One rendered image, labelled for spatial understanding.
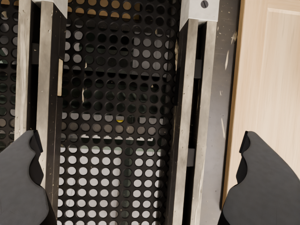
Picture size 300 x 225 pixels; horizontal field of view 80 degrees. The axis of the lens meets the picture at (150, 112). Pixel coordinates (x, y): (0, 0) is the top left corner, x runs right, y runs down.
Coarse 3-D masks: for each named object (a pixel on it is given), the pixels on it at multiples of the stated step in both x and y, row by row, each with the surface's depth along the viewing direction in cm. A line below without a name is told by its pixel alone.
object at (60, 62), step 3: (60, 60) 39; (60, 63) 39; (60, 66) 39; (60, 69) 39; (60, 72) 39; (60, 75) 39; (60, 78) 39; (60, 81) 39; (60, 84) 40; (60, 87) 40; (60, 90) 40; (60, 93) 40
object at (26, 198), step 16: (16, 144) 10; (32, 144) 10; (0, 160) 8; (16, 160) 8; (32, 160) 9; (0, 176) 8; (16, 176) 8; (32, 176) 8; (0, 192) 7; (16, 192) 7; (32, 192) 7; (0, 208) 6; (16, 208) 6; (32, 208) 6; (48, 208) 6; (0, 224) 6; (16, 224) 6; (32, 224) 6; (48, 224) 6
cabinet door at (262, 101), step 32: (256, 0) 42; (288, 0) 43; (256, 32) 43; (288, 32) 44; (256, 64) 43; (288, 64) 44; (256, 96) 44; (288, 96) 45; (256, 128) 44; (288, 128) 45; (288, 160) 46; (224, 192) 45
